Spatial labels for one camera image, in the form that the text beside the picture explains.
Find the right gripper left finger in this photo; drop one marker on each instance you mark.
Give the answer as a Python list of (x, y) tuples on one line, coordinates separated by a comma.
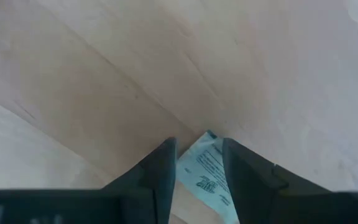
[(148, 193)]

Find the pale green printed sweetener packet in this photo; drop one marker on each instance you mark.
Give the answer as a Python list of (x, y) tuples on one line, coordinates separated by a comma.
[(204, 174)]

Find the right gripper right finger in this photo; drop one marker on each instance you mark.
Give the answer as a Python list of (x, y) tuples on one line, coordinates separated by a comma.
[(259, 193)]

